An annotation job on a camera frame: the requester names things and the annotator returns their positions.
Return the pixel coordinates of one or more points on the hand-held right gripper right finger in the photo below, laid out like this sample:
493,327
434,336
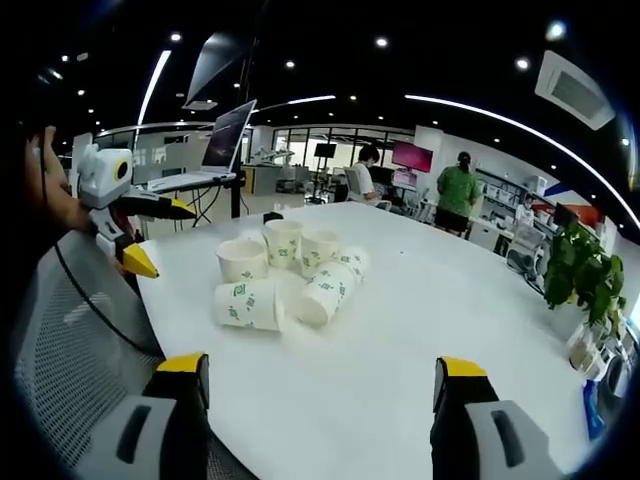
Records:
465,430

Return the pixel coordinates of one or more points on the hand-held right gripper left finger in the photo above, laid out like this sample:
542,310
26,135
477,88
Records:
165,440

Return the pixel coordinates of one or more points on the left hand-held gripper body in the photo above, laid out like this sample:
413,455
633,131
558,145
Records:
100,180

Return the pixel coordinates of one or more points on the group of white paper cups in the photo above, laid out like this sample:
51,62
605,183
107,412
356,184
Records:
325,292

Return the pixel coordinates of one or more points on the black laptop stand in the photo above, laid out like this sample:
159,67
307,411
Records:
235,195

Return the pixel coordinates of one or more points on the open laptop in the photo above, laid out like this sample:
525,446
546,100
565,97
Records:
227,137

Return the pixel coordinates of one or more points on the grey mesh chair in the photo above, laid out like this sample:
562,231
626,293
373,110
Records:
70,340

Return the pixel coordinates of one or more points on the blue packet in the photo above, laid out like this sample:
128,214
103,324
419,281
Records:
593,410

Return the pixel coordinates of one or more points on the white table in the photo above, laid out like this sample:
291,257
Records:
400,310

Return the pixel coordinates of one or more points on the glass plant vase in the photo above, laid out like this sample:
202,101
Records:
586,350

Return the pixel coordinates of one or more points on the black screen on stand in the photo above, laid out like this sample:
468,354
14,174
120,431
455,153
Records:
325,150

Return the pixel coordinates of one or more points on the green potted plant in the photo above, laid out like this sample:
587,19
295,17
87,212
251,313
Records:
580,270

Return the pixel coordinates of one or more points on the white office chair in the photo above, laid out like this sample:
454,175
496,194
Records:
352,182

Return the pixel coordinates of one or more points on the pink screen monitor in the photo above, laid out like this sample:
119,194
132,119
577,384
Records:
412,156

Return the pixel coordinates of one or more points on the ceiling air conditioner unit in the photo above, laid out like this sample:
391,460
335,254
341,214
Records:
575,90

